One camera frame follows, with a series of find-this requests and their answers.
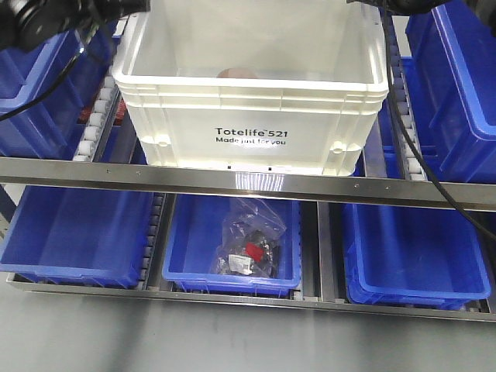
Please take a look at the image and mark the white plastic tote box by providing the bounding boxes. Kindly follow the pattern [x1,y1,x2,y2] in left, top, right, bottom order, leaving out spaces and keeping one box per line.
[112,1,388,176]

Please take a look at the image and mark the pink plush ball yellow trim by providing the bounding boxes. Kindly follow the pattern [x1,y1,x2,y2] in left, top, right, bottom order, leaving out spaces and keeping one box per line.
[216,67,257,79]

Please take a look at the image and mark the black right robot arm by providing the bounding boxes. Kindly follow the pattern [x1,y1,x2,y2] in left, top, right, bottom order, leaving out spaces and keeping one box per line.
[346,0,450,16]

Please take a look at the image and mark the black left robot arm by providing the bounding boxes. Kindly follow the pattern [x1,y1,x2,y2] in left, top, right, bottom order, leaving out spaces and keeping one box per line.
[1,0,151,52]

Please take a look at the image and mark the clear bag of parts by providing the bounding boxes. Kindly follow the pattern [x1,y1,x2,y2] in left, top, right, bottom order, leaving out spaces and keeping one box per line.
[210,198,287,279]

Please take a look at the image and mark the blue bin lower middle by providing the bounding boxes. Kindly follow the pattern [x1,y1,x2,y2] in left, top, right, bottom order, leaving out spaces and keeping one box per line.
[162,195,301,298]

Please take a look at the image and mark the blue bin lower left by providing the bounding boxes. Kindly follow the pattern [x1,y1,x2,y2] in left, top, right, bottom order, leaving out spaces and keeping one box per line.
[1,186,153,288]

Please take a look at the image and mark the white roller track right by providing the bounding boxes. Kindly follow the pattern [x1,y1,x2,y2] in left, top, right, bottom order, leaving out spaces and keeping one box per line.
[381,10,428,181]

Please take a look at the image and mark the white roller track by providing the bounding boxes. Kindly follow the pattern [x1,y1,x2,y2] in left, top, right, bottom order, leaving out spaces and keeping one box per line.
[72,74,120,162]
[381,10,428,181]

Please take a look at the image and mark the white roller track left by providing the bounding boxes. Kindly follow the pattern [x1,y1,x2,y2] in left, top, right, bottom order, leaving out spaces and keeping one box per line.
[72,74,120,162]

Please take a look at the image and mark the blue plastic bin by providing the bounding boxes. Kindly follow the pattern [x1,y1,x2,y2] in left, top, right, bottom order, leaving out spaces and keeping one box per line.
[406,1,495,184]
[343,204,491,310]

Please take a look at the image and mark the blue bin upper left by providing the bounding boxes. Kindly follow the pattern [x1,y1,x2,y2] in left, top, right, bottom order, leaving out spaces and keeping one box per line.
[1,30,118,159]

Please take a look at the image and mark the grey metal shelf frame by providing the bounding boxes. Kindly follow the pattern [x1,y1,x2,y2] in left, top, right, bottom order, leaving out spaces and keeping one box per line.
[0,0,496,322]

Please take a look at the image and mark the black cable right side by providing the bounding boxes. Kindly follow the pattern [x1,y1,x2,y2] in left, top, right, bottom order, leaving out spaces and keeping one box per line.
[381,3,496,272]

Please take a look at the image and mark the black cable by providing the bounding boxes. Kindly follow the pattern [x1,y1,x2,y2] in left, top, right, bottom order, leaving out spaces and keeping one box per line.
[381,3,496,272]
[0,11,102,123]

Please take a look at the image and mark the black cable left side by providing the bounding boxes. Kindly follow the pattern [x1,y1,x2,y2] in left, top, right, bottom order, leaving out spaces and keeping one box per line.
[0,11,102,123]

